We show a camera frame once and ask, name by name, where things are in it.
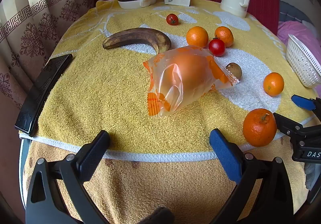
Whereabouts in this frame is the pink blanket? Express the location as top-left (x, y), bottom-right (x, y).
top-left (277, 20), bottom-right (321, 54)

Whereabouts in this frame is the overripe brown banana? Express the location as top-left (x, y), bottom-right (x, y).
top-left (102, 27), bottom-right (172, 56)

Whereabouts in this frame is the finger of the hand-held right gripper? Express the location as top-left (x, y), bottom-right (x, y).
top-left (273, 112), bottom-right (321, 145)
top-left (291, 94), bottom-right (321, 111)

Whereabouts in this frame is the white plastic basket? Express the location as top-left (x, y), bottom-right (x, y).
top-left (286, 34), bottom-right (321, 88)

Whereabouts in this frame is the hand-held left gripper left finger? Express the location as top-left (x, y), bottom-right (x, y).
top-left (25, 130), bottom-right (111, 224)

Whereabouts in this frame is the grey bed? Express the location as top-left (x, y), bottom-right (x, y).
top-left (279, 1), bottom-right (314, 24)

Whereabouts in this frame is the yellow and white towel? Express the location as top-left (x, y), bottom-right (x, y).
top-left (19, 0), bottom-right (319, 162)

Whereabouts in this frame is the small brown round fruit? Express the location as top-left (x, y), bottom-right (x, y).
top-left (225, 63), bottom-right (242, 80)

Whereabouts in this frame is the large cherry tomato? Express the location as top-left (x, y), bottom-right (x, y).
top-left (209, 36), bottom-right (226, 56)

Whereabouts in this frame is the mandarin orange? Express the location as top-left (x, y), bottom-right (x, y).
top-left (243, 108), bottom-right (277, 147)
top-left (215, 26), bottom-right (234, 47)
top-left (263, 72), bottom-right (285, 96)
top-left (186, 26), bottom-right (209, 48)

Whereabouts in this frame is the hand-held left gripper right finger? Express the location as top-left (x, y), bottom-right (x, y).
top-left (210, 128), bottom-right (294, 224)

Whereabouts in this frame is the patterned beige curtain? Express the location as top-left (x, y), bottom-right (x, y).
top-left (0, 0), bottom-right (94, 114)

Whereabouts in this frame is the orange tablecloth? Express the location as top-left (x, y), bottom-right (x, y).
top-left (21, 136), bottom-right (309, 224)

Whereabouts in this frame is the flat black slab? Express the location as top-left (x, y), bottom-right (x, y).
top-left (14, 54), bottom-right (73, 137)

